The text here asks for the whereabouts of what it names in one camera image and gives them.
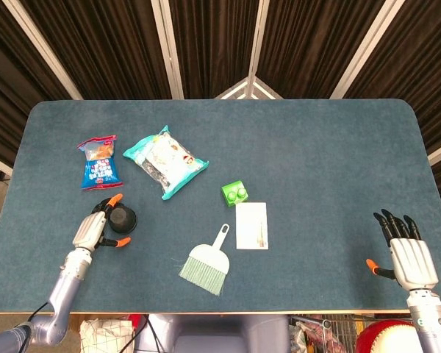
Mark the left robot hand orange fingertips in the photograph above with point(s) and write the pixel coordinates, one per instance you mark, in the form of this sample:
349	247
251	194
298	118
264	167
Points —
90	229

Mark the right robot hand orange thumb tip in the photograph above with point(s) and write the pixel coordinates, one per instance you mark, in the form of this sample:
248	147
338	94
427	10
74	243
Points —
413	263

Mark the small black bowl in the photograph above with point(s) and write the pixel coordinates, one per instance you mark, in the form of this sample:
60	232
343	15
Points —
123	220

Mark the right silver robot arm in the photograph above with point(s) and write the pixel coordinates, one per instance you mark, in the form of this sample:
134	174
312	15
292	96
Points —
426	320

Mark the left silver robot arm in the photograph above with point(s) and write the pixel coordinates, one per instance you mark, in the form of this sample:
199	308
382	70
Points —
64	290

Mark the mint green hand brush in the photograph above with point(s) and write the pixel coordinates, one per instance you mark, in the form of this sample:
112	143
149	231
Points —
209	261

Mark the blue red snack bag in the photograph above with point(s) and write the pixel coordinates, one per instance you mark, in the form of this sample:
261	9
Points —
99	173

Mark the brown cardboard box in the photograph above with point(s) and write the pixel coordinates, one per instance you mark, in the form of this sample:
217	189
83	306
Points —
81	319

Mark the teal white snack bag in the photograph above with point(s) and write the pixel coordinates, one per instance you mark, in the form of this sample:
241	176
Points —
169	162

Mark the white checked cloth bag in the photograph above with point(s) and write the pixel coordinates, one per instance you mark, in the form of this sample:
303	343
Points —
103	336

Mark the blue felt table cover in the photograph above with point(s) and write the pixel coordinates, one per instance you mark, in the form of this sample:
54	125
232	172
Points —
316	165

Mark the green toy brick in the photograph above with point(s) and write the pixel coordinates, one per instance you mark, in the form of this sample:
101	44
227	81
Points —
229	193

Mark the grey blue robot torso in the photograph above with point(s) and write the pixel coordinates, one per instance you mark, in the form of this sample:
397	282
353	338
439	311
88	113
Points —
213	331

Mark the white printed card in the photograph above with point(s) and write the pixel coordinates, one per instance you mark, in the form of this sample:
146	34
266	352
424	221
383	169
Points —
250	228

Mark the dark brown pleated curtain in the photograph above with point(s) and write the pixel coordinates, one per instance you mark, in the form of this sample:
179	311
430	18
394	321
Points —
213	36

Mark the white partition frame post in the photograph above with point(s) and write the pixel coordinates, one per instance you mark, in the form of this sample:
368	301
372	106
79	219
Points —
167	48
44	48
364	48
258	44

